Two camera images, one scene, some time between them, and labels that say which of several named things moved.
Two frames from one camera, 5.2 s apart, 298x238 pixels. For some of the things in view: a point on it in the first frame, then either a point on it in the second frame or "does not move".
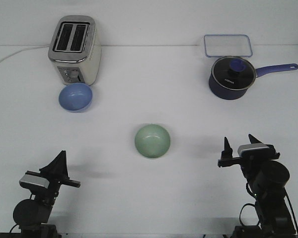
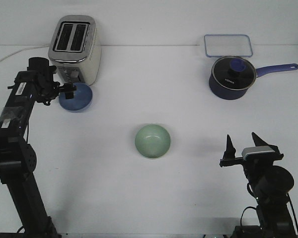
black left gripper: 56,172 -> 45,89
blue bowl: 75,97 does not move
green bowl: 152,141 does not move
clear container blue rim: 227,45 does not move
